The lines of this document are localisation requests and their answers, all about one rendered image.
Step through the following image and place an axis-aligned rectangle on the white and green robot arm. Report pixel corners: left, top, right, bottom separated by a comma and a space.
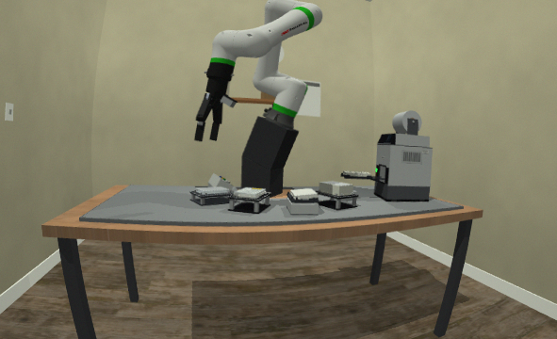
205, 0, 322, 130

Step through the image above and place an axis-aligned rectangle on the grey button panel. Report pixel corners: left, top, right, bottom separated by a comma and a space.
196, 173, 233, 190

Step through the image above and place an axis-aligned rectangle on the white roll of film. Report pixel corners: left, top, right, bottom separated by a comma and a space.
392, 110, 422, 134

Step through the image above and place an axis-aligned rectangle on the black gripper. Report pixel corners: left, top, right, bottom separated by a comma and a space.
194, 78, 228, 141

